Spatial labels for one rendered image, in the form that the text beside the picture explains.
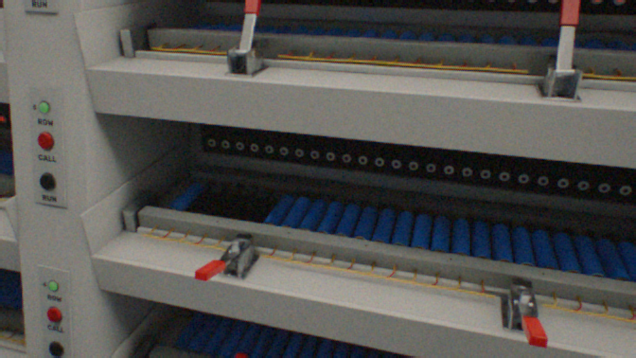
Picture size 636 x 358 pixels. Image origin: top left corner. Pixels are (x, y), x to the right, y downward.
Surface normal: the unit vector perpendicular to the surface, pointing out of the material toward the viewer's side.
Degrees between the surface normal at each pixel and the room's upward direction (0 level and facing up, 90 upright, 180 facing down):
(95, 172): 90
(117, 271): 106
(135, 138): 90
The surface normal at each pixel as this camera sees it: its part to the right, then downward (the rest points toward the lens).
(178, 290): -0.28, 0.44
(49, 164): -0.27, 0.18
